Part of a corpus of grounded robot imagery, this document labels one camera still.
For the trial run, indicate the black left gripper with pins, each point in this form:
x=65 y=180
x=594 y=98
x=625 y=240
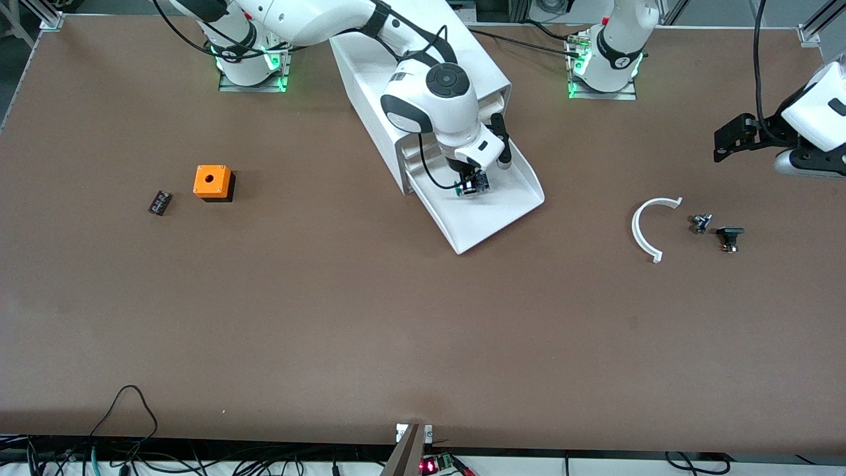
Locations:
x=777 y=130

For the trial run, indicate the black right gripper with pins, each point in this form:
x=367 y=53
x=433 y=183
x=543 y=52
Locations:
x=457 y=166

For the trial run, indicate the small green circuit module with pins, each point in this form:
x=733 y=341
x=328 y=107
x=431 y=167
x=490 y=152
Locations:
x=481 y=183

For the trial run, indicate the white lowest cabinet drawer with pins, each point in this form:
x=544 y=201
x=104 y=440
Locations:
x=489 y=218

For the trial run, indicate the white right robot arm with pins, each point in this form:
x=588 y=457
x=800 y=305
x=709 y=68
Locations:
x=429 y=106

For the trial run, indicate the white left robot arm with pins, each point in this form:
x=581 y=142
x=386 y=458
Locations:
x=615 y=46

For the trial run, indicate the white drawer cabinet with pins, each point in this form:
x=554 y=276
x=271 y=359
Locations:
x=370 y=112

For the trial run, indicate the white curved plastic arc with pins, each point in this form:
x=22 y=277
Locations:
x=638 y=231

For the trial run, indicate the orange box with hole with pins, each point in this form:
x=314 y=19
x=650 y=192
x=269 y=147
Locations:
x=211 y=180

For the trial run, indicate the circuit board with red light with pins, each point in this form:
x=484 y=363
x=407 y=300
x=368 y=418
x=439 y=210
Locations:
x=429 y=466

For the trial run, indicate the black cylindrical capacitor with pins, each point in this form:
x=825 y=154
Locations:
x=159 y=202

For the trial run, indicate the aluminium frame profile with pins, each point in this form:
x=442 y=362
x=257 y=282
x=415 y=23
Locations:
x=816 y=26
x=49 y=20

